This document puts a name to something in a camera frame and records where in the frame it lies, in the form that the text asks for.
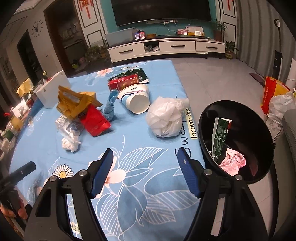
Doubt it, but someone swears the pink plastic bag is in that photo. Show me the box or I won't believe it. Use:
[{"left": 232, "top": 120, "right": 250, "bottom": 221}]
[{"left": 219, "top": 148, "right": 246, "bottom": 176}]

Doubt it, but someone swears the red snack bag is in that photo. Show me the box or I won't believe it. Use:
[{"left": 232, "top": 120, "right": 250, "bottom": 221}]
[{"left": 79, "top": 104, "right": 111, "bottom": 137}]

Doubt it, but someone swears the green red snack wrapper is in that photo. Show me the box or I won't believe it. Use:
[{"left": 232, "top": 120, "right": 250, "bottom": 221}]
[{"left": 211, "top": 118, "right": 232, "bottom": 161}]

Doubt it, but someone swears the clear blister packaging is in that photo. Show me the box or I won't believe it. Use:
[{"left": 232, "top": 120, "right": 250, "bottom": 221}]
[{"left": 55, "top": 115, "right": 84, "bottom": 138}]

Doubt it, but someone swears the white plastic bag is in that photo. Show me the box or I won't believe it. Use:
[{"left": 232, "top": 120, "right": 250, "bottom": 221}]
[
  {"left": 267, "top": 91, "right": 295, "bottom": 126},
  {"left": 145, "top": 96, "right": 190, "bottom": 138}
]

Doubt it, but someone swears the blue textured cloth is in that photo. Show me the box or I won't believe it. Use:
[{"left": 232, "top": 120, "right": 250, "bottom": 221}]
[{"left": 101, "top": 89, "right": 119, "bottom": 121}]

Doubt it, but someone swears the yellow chip bag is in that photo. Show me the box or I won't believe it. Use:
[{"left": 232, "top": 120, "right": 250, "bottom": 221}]
[{"left": 56, "top": 86, "right": 102, "bottom": 120}]

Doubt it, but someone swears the white blue paper cup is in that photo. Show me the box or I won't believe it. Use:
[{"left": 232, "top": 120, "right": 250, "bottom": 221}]
[{"left": 118, "top": 83, "right": 150, "bottom": 114}]

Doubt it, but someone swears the red cigarette carton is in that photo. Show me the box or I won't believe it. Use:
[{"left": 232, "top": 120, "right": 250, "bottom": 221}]
[{"left": 108, "top": 74, "right": 139, "bottom": 91}]

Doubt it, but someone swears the dark green foil bag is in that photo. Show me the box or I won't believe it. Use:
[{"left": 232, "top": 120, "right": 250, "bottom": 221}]
[{"left": 108, "top": 68, "right": 149, "bottom": 84}]

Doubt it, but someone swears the black trash bin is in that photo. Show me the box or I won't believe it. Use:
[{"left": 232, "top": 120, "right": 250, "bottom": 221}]
[{"left": 198, "top": 100, "right": 275, "bottom": 184}]

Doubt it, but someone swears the person's left hand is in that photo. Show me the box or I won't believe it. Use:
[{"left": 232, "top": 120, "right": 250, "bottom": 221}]
[{"left": 0, "top": 196, "right": 28, "bottom": 220}]

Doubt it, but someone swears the yellow bottle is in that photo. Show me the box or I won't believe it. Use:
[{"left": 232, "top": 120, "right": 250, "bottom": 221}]
[{"left": 9, "top": 115, "right": 23, "bottom": 131}]

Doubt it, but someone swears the blue floral tablecloth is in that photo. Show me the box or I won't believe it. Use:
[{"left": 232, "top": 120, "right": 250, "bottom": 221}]
[{"left": 9, "top": 59, "right": 205, "bottom": 241}]

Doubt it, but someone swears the white box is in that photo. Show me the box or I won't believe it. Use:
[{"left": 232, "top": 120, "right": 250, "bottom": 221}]
[{"left": 34, "top": 70, "right": 71, "bottom": 108}]

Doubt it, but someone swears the white plastic bag on floor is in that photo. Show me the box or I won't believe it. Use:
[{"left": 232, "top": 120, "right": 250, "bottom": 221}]
[{"left": 267, "top": 91, "right": 295, "bottom": 126}]

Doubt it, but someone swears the grey sofa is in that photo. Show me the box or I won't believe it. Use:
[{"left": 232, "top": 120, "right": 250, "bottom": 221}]
[{"left": 282, "top": 109, "right": 296, "bottom": 156}]

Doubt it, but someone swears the plant stand with greenery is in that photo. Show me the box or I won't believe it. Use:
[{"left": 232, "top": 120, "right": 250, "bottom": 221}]
[{"left": 85, "top": 45, "right": 108, "bottom": 63}]

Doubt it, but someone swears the red yellow shopping bag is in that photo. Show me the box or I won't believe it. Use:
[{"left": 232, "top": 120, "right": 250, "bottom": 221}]
[{"left": 261, "top": 76, "right": 290, "bottom": 115}]

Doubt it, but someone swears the white tv cabinet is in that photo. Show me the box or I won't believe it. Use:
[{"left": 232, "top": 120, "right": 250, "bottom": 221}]
[{"left": 108, "top": 37, "right": 226, "bottom": 63}]

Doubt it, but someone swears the potted plant on floor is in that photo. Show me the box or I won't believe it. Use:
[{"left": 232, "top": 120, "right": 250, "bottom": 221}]
[{"left": 225, "top": 41, "right": 239, "bottom": 59}]

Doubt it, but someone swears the translucent storage box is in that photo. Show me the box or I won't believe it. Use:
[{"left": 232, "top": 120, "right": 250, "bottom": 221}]
[{"left": 105, "top": 28, "right": 136, "bottom": 47}]

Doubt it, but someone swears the potted plant by cabinet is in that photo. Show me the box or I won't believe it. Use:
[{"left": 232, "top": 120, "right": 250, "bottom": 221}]
[{"left": 211, "top": 19, "right": 226, "bottom": 42}]

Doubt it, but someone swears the upright vacuum cleaner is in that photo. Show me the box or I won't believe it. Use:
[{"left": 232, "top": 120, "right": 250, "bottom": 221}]
[{"left": 273, "top": 19, "right": 283, "bottom": 80}]

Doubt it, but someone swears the black television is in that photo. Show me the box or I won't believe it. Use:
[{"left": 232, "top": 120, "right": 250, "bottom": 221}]
[{"left": 111, "top": 0, "right": 211, "bottom": 26}]

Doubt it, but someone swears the wall clock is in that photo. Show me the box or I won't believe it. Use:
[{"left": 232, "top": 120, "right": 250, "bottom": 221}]
[{"left": 31, "top": 19, "right": 43, "bottom": 38}]

